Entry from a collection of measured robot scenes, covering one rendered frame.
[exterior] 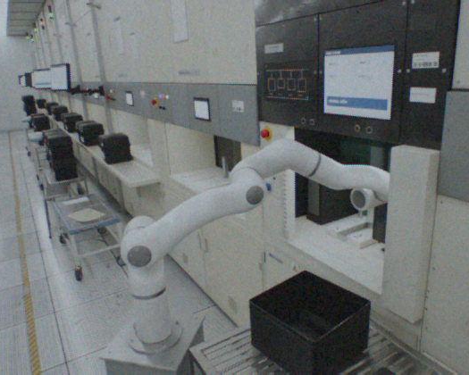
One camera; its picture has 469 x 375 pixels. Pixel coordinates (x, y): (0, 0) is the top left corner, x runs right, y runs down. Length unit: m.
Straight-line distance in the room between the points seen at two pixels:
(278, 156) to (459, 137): 0.49
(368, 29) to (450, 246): 0.68
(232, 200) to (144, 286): 0.40
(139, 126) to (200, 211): 3.37
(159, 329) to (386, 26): 1.18
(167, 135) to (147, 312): 1.89
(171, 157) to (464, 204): 2.31
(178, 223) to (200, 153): 1.98
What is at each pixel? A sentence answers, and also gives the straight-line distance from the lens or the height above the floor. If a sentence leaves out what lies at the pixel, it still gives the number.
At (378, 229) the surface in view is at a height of 1.00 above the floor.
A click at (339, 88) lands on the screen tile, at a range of 1.37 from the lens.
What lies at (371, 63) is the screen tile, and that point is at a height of 1.63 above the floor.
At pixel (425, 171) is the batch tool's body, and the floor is 1.35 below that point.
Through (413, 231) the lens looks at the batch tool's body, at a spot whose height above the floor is 1.17.
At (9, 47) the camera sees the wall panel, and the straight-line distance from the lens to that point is 14.64.
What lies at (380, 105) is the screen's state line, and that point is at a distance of 1.26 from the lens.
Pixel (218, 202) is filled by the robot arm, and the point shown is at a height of 1.25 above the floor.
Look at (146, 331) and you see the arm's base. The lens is 1.39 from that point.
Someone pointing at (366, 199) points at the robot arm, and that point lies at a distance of 1.34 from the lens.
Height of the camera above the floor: 1.65
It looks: 18 degrees down
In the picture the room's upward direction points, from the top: 4 degrees counter-clockwise
